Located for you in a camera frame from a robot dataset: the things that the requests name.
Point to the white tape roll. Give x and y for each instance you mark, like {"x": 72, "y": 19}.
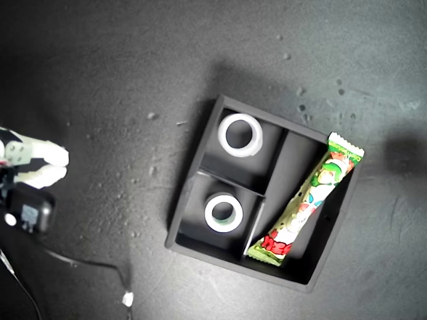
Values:
{"x": 208, "y": 213}
{"x": 221, "y": 135}

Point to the black tray with wells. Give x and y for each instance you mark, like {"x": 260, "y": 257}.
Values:
{"x": 293, "y": 156}

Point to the snack bar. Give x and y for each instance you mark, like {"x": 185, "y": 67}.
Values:
{"x": 313, "y": 196}

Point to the small black camera box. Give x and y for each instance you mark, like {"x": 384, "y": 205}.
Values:
{"x": 33, "y": 210}

